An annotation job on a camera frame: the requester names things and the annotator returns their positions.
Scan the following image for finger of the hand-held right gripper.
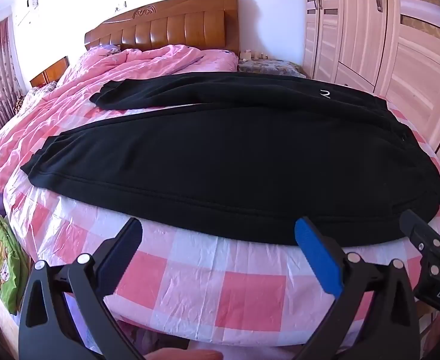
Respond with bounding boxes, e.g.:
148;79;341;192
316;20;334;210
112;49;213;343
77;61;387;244
399;210;440;271

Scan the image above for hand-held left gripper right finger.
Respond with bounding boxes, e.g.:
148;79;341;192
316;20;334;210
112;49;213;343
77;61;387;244
293;217;420;360

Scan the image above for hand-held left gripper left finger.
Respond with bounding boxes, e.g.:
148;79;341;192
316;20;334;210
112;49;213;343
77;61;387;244
17;217;146;360

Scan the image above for black pants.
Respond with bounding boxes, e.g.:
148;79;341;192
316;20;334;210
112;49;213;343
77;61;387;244
20;70;440;246

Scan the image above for person's left hand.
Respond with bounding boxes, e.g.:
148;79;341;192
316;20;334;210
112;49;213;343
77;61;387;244
145;349;224;360

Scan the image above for pink checkered plastic sheet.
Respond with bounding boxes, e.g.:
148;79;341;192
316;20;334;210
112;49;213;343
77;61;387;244
2;82;440;346

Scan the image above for printed bed skirt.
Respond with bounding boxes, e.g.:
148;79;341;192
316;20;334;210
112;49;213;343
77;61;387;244
115;319;191;360

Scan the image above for green cartoon bag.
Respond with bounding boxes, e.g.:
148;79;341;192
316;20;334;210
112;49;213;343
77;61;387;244
0;214;31;316

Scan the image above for pink quilt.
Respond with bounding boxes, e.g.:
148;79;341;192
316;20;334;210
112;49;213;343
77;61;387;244
0;44;239;196

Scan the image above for nightstand with floral cloth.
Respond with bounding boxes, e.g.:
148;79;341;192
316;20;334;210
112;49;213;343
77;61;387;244
238;59;306;79

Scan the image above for wooden nightstand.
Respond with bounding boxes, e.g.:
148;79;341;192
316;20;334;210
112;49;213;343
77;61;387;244
30;55;71;88

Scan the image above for small white figurines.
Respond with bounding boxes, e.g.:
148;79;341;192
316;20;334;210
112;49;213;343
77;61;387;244
243;49;269;62

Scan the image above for wooden headboard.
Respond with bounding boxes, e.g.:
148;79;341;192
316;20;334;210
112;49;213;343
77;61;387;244
84;0;240;55

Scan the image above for white air conditioner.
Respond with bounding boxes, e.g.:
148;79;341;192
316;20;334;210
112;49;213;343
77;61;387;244
14;0;41;27

